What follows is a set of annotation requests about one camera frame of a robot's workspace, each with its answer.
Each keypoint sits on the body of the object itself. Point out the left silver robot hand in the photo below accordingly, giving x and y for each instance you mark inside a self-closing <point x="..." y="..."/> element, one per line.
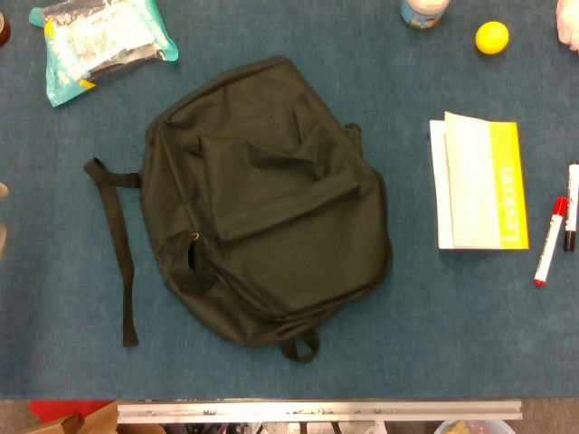
<point x="2" y="190"/>

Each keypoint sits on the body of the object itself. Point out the black fabric backpack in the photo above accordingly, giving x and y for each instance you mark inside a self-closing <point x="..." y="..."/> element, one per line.
<point x="271" y="226"/>

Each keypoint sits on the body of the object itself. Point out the yellow white Lexicon book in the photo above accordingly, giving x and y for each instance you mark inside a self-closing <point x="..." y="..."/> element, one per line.
<point x="475" y="190"/>

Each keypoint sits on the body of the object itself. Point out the teal snack packet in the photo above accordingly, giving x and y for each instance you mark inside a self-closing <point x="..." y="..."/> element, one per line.
<point x="90" y="45"/>

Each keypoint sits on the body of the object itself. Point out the red box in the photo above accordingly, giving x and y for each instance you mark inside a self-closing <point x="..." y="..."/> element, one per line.
<point x="59" y="408"/>

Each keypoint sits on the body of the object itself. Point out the brown cardboard box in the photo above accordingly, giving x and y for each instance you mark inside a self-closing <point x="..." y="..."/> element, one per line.
<point x="90" y="422"/>

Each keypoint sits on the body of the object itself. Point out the jar with blue label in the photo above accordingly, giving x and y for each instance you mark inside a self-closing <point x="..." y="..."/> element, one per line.
<point x="424" y="13"/>

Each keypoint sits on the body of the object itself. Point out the yellow ball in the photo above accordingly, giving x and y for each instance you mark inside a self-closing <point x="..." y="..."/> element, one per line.
<point x="491" y="38"/>

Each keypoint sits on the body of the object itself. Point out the light blue plastic tub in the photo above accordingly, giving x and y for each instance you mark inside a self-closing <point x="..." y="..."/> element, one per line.
<point x="475" y="428"/>

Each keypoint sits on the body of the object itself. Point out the red whiteboard marker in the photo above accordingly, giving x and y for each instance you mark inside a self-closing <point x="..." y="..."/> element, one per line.
<point x="548" y="244"/>

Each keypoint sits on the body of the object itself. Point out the black whiteboard marker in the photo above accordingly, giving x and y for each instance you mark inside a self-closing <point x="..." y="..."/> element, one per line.
<point x="572" y="203"/>

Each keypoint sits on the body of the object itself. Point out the white crumpled plastic bag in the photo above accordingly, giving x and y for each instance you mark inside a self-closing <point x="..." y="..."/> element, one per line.
<point x="571" y="22"/>

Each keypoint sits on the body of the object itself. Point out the aluminium profile rail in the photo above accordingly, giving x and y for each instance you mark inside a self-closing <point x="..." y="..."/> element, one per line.
<point x="316" y="411"/>

